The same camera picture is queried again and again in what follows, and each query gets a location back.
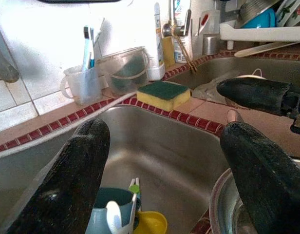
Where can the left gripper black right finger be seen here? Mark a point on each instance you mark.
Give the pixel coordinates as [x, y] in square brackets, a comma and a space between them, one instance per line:
[267, 185]

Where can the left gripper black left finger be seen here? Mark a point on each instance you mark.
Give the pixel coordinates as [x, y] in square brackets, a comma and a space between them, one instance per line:
[67, 185]

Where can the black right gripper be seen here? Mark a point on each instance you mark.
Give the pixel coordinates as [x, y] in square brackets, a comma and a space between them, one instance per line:
[298, 102]

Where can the blue-grey plastic cup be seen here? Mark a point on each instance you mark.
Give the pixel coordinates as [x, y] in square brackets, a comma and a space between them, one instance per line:
[99, 219]

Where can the shallow steel dish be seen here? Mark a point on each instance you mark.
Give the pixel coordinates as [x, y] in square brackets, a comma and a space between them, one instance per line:
[223, 207]

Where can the yellow plastic bowl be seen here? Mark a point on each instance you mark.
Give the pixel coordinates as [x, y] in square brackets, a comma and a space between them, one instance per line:
[152, 223]

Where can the pale wooden spatula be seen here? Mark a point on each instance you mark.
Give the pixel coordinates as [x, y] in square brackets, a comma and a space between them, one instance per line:
[262, 48]

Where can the clear plastic bag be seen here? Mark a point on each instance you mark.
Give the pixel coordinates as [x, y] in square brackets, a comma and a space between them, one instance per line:
[206, 91]

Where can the white plastic spoon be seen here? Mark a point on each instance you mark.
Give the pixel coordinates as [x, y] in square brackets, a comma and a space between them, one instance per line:
[113, 212]

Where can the white dish rack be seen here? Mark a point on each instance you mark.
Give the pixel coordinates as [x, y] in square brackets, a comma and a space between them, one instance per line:
[262, 34]

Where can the small steel cup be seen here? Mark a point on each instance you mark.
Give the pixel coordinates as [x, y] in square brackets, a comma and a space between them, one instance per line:
[211, 45]

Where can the blue plastic bowl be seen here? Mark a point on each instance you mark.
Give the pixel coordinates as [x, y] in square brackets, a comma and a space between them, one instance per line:
[262, 20]

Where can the clear plastic tumbler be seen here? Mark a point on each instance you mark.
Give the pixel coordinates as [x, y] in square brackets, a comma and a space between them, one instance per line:
[213, 22]

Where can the dark steel pan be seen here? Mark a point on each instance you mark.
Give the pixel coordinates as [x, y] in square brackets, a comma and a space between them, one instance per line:
[254, 8]

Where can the white floral plate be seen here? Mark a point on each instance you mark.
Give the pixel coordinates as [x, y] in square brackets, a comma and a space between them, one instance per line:
[284, 12]
[298, 13]

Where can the red white utensil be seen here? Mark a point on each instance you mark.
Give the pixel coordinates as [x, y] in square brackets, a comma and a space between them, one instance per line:
[204, 20]

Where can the green yellow scouring sponge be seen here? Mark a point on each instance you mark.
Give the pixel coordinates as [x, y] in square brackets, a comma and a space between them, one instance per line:
[162, 95]

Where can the plain yellow sponge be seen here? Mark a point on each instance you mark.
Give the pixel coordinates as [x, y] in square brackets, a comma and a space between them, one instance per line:
[168, 52]

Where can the clear plastic toothbrush cup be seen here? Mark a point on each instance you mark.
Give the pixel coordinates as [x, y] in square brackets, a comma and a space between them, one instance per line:
[84, 85]

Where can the chrome sink faucet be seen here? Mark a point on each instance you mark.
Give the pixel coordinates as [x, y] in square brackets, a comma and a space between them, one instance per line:
[176, 26]

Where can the stainless steel double sink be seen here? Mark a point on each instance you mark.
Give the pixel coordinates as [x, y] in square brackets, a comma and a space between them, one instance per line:
[164, 146]

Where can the white detergent bottle yellow cap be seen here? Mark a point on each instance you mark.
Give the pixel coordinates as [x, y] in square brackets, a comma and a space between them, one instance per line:
[156, 48]

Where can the clear plastic bucket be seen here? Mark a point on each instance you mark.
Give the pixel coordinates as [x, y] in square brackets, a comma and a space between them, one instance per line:
[125, 73]

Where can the light blue toothbrush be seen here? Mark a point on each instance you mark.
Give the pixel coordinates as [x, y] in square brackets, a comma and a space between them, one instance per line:
[92, 48]

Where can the chrome wall tap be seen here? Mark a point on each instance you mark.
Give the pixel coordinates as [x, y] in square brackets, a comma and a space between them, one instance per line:
[5, 65]

